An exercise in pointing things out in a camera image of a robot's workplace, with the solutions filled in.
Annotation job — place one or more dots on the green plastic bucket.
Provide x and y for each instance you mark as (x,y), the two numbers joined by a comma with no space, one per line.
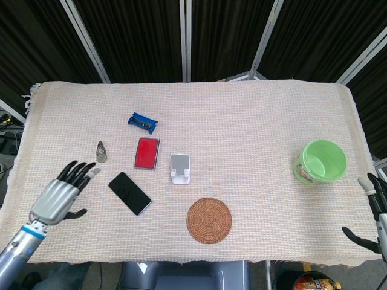
(322,164)

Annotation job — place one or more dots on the white partition frame post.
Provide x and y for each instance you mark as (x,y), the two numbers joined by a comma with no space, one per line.
(362,57)
(87,42)
(266,39)
(12,110)
(185,42)

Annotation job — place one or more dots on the round woven rattan coaster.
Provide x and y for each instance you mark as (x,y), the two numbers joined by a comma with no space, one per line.
(209,220)

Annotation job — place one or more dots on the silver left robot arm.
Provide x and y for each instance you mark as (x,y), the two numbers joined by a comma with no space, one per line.
(16,246)

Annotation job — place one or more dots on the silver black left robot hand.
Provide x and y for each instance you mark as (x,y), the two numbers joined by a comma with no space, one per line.
(51,199)

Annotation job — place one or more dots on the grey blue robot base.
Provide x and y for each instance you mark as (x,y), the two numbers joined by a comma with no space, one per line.
(184,276)

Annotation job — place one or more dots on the red ink pad box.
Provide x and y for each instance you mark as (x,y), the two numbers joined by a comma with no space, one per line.
(146,152)

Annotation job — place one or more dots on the black smartphone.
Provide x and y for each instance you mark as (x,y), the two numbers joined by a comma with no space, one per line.
(129,193)

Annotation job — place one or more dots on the beige woven tablecloth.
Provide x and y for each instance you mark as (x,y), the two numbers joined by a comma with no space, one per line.
(242,121)

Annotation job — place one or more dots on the printed snack can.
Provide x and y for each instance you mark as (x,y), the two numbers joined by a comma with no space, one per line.
(316,282)

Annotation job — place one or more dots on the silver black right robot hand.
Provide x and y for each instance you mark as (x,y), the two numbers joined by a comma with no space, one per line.
(377,196)

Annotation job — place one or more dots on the white phone stand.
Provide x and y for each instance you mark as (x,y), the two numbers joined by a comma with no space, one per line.
(180,169)

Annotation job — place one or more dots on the black pleated partition panel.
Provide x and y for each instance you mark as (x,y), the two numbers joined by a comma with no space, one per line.
(142,36)
(317,36)
(226,36)
(30,45)

